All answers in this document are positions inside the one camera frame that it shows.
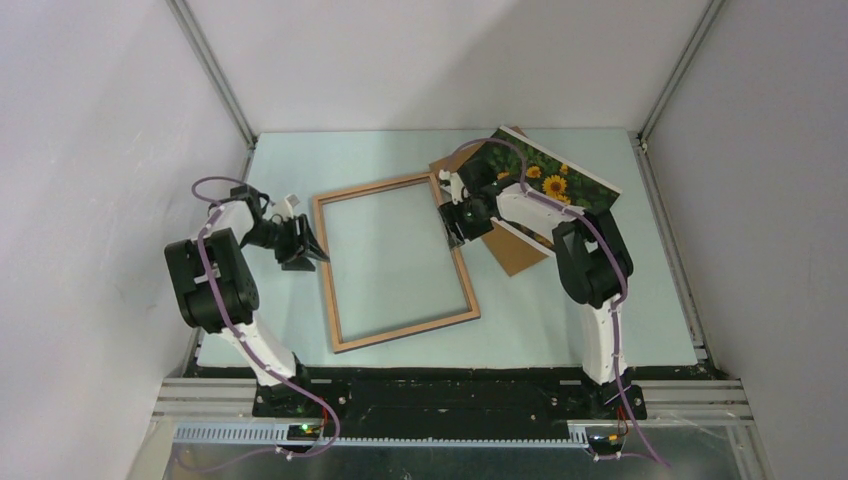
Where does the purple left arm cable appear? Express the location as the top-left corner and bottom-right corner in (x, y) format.
(178, 176), (342, 473)

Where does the sunflower photo print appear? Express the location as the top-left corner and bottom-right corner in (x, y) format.
(473, 125), (624, 256)

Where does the grey cable duct strip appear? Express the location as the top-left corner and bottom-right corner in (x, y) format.
(173, 422), (589, 449)

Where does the aluminium enclosure rail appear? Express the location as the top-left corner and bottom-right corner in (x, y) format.
(165, 0), (258, 150)

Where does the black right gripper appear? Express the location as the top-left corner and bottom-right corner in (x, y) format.
(439, 193), (495, 249)

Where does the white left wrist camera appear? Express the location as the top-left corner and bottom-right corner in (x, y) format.
(272, 194), (300, 221)

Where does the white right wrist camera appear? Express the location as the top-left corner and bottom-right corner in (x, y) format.
(437, 170), (467, 205)

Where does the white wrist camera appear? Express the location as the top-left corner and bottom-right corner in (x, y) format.
(272, 194), (300, 221)
(437, 170), (467, 205)

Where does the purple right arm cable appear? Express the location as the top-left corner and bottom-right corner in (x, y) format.
(440, 137), (670, 472)

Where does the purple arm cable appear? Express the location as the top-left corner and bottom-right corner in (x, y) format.
(440, 137), (670, 472)
(178, 176), (342, 473)

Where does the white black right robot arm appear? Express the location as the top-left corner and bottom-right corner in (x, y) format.
(437, 160), (633, 418)

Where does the brown cardboard backing board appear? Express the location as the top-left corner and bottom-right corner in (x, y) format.
(428, 126), (563, 276)

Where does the wooden picture frame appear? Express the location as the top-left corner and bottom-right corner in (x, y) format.
(311, 172), (482, 354)

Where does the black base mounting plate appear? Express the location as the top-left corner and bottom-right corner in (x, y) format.
(252, 367), (647, 439)

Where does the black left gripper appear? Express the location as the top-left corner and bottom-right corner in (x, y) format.
(240, 214), (329, 272)

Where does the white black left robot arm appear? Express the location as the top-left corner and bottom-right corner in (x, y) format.
(164, 185), (329, 417)

